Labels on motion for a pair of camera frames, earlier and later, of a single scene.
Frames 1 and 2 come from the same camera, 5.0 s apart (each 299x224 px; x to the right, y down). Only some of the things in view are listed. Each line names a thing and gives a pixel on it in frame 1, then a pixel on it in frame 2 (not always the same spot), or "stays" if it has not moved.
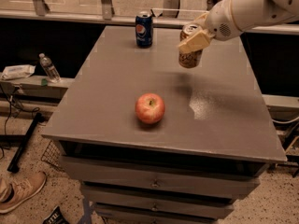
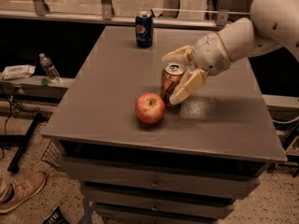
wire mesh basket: [51, 154] stays
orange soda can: [190, 60] → [170, 77]
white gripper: [220, 21] → [209, 55]
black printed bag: [56, 217] stays
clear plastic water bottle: [49, 68] stays
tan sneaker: [17, 189] stays
